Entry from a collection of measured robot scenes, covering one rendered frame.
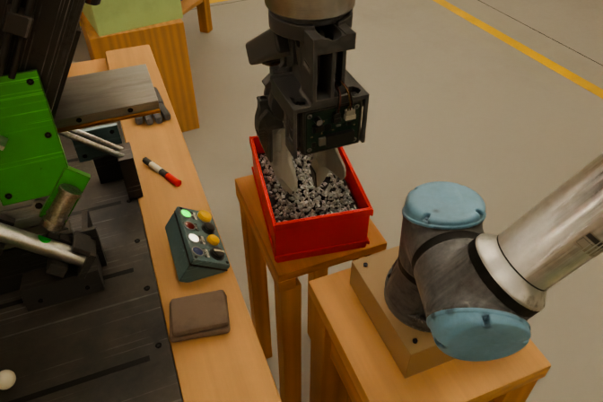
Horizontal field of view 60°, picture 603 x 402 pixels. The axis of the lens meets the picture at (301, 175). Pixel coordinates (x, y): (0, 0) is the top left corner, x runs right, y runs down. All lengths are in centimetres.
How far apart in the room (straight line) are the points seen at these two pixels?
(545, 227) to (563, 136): 253
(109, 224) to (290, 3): 81
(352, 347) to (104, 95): 67
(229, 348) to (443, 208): 41
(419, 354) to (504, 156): 210
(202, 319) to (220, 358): 7
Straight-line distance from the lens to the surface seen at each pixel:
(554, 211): 66
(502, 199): 263
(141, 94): 108
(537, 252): 66
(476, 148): 291
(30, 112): 93
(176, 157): 128
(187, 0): 390
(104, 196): 121
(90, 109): 107
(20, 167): 96
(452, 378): 96
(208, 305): 92
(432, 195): 79
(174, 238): 104
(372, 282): 96
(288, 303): 121
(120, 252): 108
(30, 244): 99
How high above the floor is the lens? 167
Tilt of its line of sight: 40 degrees down
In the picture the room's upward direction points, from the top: straight up
